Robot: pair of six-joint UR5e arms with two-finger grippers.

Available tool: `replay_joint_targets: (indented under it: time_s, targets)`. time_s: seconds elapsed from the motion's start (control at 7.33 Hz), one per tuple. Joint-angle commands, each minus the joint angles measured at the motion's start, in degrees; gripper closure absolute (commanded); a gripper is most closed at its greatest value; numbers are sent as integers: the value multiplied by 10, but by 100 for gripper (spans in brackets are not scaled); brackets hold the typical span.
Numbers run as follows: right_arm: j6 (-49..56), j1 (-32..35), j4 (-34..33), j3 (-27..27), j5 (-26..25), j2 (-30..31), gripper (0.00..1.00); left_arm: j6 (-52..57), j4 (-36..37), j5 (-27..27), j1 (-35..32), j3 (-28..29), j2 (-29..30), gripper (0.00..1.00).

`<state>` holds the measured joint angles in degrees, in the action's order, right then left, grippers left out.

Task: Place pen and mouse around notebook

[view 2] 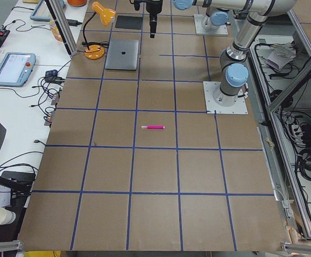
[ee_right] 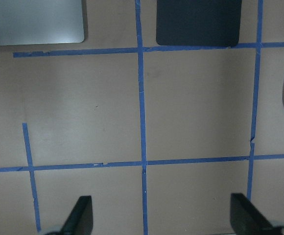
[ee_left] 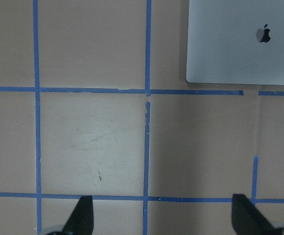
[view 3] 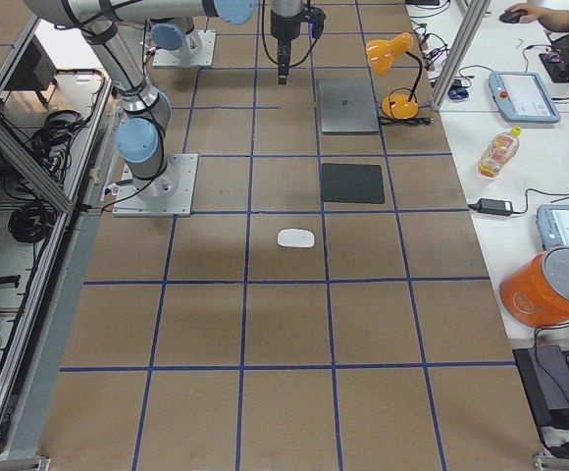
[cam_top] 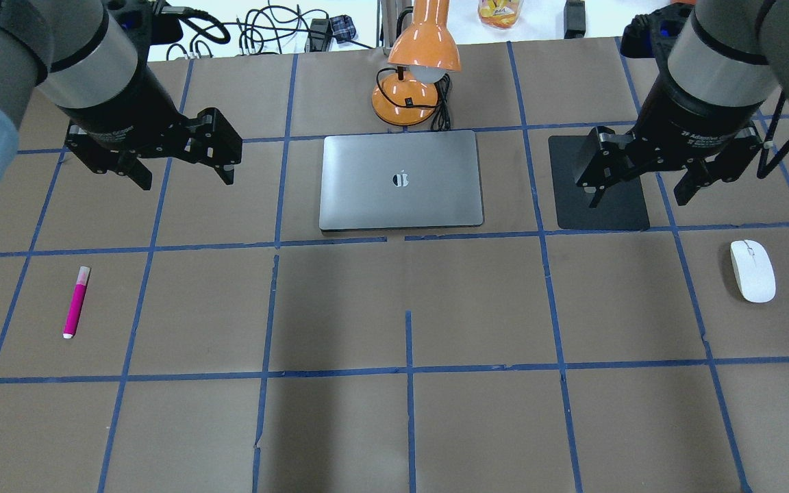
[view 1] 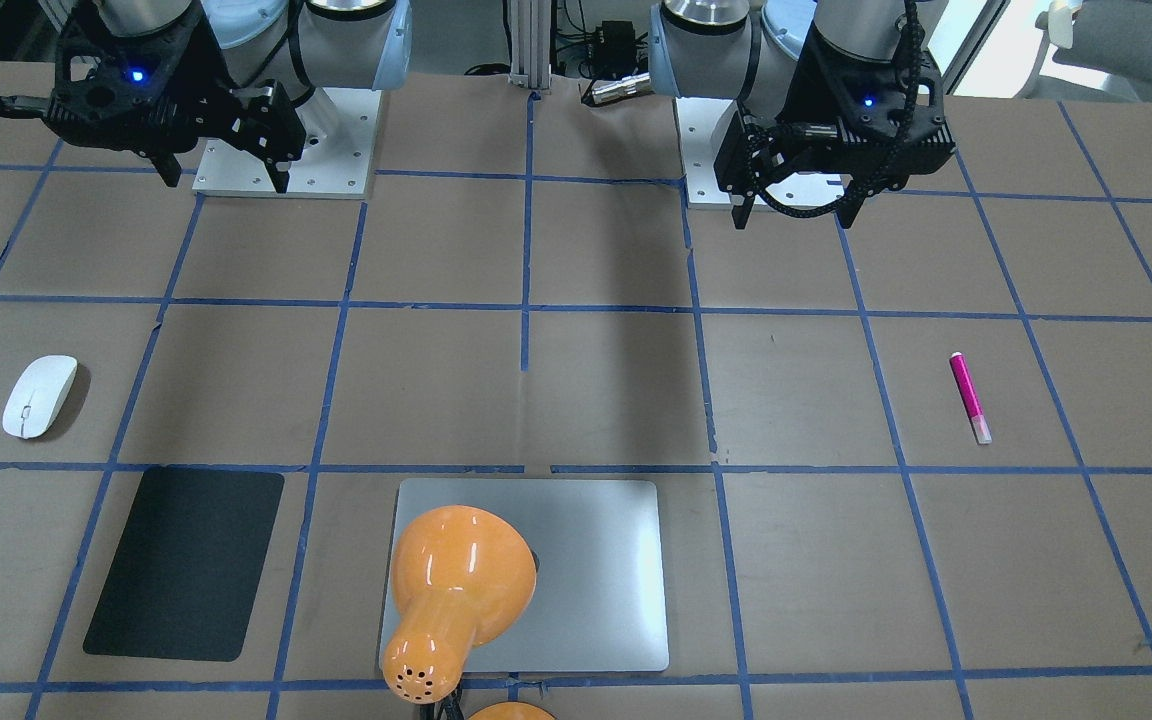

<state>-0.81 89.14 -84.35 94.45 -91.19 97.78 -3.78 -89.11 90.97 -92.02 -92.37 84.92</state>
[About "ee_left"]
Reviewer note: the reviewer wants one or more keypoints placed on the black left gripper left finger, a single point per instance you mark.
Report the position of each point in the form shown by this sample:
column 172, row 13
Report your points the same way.
column 81, row 220

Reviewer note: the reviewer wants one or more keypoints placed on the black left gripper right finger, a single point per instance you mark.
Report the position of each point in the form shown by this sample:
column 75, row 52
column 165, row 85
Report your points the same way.
column 247, row 219

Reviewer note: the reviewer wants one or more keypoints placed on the silver closed laptop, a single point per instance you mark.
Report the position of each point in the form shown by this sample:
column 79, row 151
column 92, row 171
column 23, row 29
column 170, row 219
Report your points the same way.
column 236, row 42

